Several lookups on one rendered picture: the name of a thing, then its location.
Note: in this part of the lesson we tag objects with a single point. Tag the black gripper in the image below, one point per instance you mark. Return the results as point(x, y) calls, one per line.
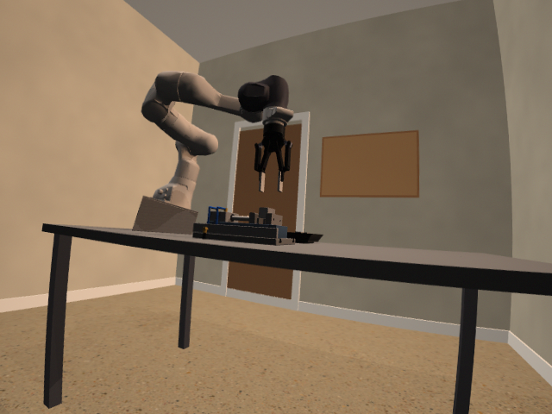
point(273, 138)

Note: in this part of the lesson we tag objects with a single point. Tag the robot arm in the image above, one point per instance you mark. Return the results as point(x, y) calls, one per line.
point(255, 100)

